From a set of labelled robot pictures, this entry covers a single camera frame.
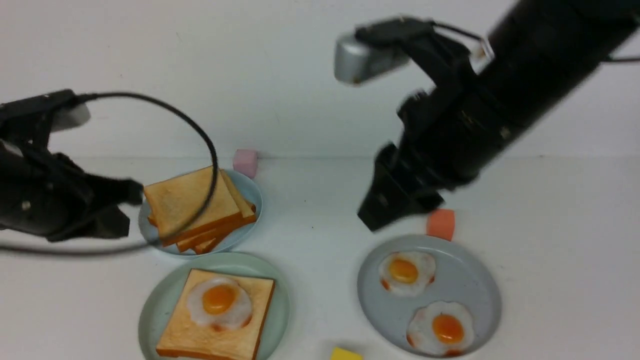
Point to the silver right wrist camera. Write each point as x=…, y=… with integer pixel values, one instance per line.
x=370, y=52

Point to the pink foam cube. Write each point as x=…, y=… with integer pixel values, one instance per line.
x=245, y=161

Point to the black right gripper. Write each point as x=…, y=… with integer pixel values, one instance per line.
x=444, y=145

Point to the yellow foam cube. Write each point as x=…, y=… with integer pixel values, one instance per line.
x=339, y=353

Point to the green empty plate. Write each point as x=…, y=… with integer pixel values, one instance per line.
x=155, y=313

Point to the light blue bread plate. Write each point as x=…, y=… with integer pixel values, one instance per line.
x=249, y=190

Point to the fried egg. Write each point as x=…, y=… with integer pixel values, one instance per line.
x=441, y=329
x=219, y=303
x=407, y=273

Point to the grey egg plate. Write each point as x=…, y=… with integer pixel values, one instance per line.
x=459, y=277

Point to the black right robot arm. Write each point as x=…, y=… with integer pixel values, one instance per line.
x=542, y=50

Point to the orange foam cube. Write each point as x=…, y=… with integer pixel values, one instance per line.
x=441, y=224

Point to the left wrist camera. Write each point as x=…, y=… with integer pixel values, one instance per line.
x=32, y=120

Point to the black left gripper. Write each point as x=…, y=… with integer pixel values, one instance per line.
x=47, y=195

